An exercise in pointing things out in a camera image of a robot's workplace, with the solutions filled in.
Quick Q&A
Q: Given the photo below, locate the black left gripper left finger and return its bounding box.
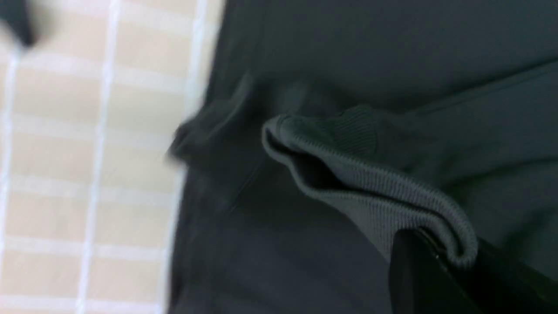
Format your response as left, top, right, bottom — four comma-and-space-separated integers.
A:
389, 230, 482, 314

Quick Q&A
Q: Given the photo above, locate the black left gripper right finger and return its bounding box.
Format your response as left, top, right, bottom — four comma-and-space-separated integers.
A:
437, 240, 558, 314

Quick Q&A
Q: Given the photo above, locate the dark gray long-sleeve shirt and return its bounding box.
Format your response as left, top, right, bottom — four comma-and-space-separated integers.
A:
166, 0, 557, 314

